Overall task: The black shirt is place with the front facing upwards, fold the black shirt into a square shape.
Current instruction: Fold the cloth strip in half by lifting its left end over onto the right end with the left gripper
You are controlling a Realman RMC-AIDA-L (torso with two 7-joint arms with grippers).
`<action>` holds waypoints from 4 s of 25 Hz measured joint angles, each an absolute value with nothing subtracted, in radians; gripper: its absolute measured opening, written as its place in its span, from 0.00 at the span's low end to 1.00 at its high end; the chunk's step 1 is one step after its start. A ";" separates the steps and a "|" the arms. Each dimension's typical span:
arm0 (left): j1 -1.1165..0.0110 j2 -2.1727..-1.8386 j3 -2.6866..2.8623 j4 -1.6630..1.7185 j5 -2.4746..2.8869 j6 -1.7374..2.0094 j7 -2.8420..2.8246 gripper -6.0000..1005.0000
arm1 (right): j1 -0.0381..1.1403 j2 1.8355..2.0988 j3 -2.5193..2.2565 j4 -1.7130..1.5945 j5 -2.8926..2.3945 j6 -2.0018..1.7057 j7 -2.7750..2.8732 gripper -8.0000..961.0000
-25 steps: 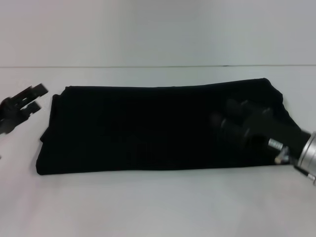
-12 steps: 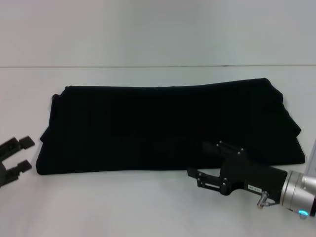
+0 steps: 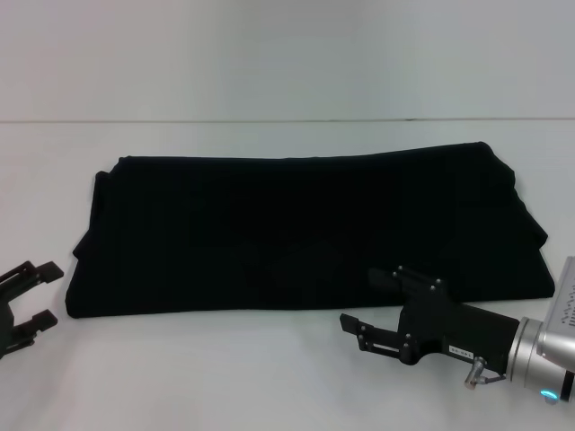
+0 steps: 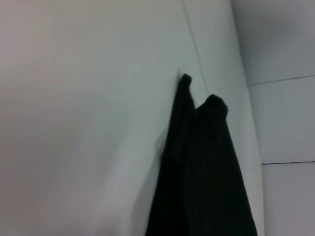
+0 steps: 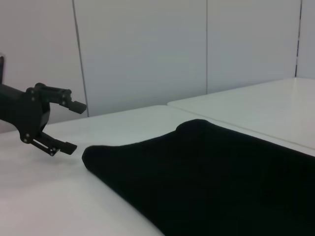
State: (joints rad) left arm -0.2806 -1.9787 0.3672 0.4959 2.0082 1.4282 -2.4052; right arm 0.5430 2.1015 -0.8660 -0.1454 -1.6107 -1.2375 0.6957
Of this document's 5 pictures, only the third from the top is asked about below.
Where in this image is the black t-shirt with FREE print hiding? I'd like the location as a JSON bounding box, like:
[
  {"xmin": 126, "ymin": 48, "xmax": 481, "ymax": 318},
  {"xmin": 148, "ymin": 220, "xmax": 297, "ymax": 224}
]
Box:
[{"xmin": 65, "ymin": 141, "xmax": 557, "ymax": 321}]

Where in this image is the right arm plug cable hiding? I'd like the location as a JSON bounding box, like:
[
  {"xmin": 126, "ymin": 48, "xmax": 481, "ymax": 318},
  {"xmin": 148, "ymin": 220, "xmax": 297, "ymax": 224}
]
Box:
[{"xmin": 462, "ymin": 356, "xmax": 509, "ymax": 389}]

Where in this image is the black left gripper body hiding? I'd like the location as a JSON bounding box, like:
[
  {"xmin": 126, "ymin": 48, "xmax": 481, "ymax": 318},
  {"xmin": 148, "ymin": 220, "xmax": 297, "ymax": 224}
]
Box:
[{"xmin": 0, "ymin": 276, "xmax": 23, "ymax": 361}]

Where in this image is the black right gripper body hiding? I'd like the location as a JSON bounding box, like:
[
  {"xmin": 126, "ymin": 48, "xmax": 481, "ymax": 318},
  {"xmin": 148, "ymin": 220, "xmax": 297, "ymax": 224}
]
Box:
[{"xmin": 396, "ymin": 277, "xmax": 523, "ymax": 374}]

